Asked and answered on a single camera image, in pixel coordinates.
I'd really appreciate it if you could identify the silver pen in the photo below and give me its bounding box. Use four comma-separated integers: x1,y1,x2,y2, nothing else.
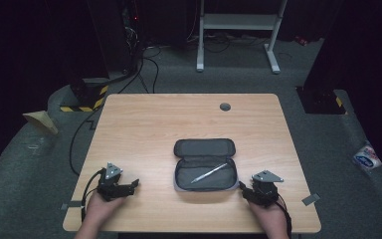
190,162,229,184

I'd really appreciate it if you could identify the black base with yellow stripes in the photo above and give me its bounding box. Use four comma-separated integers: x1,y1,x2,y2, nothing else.
59,78,109,114

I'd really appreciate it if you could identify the tan cardboard piece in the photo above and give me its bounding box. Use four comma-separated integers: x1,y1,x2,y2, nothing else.
22,110,60,135

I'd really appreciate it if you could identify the white and blue plastic packet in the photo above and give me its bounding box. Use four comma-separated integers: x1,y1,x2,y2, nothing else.
351,140,382,171

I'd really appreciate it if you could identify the person's left hand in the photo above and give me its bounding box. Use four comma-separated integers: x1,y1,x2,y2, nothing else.
81,191,127,235

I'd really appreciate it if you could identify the black floor cable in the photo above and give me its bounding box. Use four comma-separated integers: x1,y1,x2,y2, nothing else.
69,49,161,177

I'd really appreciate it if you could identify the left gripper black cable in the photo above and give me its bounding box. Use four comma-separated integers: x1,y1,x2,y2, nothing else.
81,168,107,223

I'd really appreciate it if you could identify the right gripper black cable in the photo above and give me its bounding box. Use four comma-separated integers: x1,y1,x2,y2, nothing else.
277,193,293,239

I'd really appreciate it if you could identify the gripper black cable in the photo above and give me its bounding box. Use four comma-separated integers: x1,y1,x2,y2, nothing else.
277,193,293,239
81,168,107,223

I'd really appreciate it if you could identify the dark grey pencil case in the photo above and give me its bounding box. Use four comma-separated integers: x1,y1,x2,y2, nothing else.
173,137,240,193

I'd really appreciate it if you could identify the grey tape strip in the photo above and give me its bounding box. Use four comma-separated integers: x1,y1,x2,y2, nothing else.
301,192,321,206
61,200,86,211

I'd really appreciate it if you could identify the small red object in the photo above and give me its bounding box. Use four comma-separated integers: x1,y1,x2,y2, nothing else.
293,35,309,47

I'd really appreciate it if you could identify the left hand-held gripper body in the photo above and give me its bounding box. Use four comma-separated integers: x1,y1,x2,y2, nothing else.
95,161,127,203

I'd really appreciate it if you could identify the person's right hand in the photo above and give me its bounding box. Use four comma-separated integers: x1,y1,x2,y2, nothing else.
248,200,290,237

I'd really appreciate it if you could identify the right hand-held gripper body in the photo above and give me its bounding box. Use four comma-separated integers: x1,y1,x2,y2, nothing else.
248,169,285,208

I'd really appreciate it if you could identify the black equipment rack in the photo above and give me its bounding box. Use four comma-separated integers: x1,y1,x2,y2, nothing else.
87,0,145,76

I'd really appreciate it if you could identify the white metal stand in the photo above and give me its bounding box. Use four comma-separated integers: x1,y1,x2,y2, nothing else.
196,0,288,75

